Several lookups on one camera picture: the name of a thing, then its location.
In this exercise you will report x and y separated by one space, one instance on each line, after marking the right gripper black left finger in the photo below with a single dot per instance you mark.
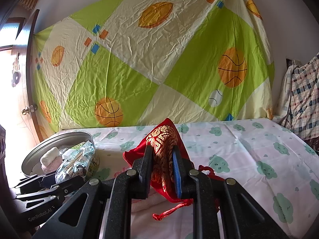
102 209

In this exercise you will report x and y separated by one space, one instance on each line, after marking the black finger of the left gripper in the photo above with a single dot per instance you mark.
59 189
35 183

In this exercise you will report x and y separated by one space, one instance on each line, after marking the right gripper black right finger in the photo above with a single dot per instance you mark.
221 208

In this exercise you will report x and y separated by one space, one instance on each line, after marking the round metal cookie tin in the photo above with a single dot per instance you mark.
31 164

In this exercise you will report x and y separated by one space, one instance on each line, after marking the packet of cotton swabs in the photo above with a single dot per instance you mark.
83 161

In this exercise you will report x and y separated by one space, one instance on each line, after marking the pink fluffy ball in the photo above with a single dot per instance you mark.
53 166

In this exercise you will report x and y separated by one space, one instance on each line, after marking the white sponge block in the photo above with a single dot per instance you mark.
49 156

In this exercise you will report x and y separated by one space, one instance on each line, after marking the brown wooden door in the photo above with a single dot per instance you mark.
22 132

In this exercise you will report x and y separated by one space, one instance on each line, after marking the cloud print bed sheet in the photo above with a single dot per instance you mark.
274 166

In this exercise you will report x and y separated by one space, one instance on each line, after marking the plaid checkered bag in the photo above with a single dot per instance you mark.
297 106

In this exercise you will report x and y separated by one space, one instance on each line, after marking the brass door handle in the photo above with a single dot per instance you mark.
29 109

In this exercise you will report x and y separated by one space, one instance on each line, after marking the green patterned wall sheet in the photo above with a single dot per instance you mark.
138 62

